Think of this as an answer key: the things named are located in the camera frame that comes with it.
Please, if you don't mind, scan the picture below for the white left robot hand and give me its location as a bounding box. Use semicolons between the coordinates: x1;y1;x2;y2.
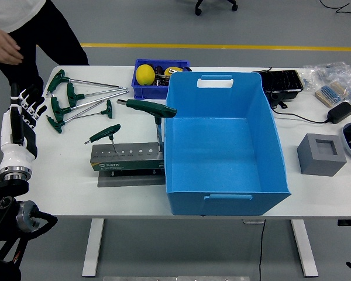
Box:
0;83;47;170

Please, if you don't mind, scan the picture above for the person's right hand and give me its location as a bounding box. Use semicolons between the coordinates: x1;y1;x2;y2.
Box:
0;25;24;66

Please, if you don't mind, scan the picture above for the small green T-handle hex key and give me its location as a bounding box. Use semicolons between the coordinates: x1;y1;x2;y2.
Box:
84;124;122;153

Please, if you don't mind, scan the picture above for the metal green hex key stand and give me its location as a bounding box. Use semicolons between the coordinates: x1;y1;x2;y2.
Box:
90;142;167;188

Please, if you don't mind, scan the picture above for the large green T-handle hex key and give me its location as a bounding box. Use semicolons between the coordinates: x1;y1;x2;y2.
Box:
116;98;178;153

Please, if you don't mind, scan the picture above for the person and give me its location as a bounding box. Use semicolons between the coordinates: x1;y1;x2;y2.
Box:
0;0;90;93

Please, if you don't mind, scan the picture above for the white table leg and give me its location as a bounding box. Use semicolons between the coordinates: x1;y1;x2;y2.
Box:
291;218;319;277
81;218;105;277

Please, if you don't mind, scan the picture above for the grey block with square recess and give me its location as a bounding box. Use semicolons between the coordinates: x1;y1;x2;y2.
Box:
297;133;347;177

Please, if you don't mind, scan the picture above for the small dark blue bin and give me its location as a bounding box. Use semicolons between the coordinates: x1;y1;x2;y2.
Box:
131;59;191;100

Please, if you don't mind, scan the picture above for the yellow lemon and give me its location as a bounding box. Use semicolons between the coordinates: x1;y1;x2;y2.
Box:
135;64;156;86

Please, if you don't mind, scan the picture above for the dark hardware pile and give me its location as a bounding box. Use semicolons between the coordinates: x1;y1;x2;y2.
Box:
154;66;170;87

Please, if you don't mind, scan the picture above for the black power adapter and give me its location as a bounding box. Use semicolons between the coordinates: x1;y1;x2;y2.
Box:
326;101;351;124

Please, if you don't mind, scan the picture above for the yellow tape measure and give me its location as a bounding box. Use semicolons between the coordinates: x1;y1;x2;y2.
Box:
164;66;184;77

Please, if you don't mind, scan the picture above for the tan resistor strip bag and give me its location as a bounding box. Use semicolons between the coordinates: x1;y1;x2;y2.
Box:
315;81;349;107

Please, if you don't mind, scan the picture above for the large light blue bin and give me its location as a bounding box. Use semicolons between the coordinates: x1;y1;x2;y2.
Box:
163;71;292;217

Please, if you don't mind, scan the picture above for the black office chair base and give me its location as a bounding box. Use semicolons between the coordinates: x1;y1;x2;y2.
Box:
194;0;239;16

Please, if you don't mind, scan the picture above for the black plastic tray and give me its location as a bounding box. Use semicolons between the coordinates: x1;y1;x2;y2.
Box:
252;69;305;109

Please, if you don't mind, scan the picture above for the black cable under table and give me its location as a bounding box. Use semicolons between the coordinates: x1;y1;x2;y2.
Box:
258;219;267;281

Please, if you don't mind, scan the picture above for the short green T-handle hex key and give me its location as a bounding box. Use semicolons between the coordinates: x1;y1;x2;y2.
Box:
71;99;113;119

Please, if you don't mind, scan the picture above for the black adapter cord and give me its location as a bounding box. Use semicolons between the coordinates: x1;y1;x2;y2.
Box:
271;108;331;124

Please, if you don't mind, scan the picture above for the black cable on floor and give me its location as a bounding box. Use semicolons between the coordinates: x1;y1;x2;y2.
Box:
320;0;351;21

